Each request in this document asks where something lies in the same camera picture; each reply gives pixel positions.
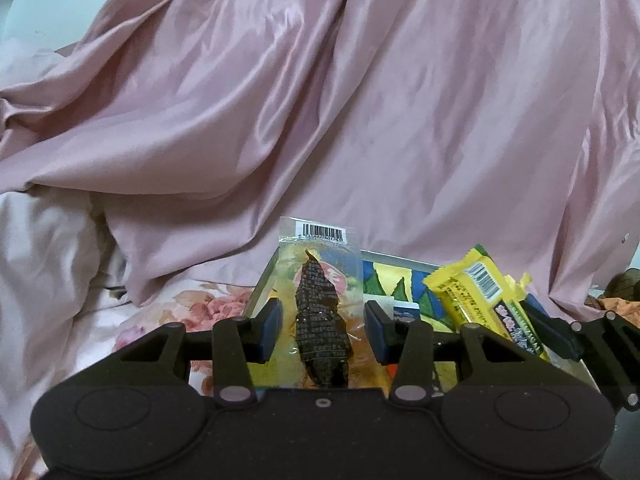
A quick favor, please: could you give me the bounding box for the yellow crumpled paper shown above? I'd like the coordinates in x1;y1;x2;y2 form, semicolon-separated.
502;272;532;306

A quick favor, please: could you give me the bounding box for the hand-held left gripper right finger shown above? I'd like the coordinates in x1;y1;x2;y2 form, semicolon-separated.
364;300;531;407

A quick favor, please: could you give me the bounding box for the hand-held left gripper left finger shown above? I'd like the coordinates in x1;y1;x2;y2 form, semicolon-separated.
120;297;284;409

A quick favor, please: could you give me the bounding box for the dark brown object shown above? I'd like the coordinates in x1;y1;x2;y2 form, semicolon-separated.
605;270;640;302

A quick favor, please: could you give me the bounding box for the light pink duvet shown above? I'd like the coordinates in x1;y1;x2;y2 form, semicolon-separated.
0;37;133;480

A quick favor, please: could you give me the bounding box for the orange cloth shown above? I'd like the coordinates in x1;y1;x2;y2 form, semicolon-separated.
597;297;640;331

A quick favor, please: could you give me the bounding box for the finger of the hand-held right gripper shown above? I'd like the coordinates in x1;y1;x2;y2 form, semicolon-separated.
522;305;640;409

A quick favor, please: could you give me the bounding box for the clear packet with dark strip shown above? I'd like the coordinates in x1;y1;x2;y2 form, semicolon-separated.
277;215;362;392

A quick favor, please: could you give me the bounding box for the yellow black snack packet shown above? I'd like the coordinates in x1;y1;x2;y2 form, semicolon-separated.
422;244;551;362

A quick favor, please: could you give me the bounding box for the pink satin quilt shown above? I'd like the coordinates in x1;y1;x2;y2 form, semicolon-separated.
0;0;640;311

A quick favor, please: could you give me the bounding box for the grey cardboard box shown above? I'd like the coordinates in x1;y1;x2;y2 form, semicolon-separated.
247;249;601;396

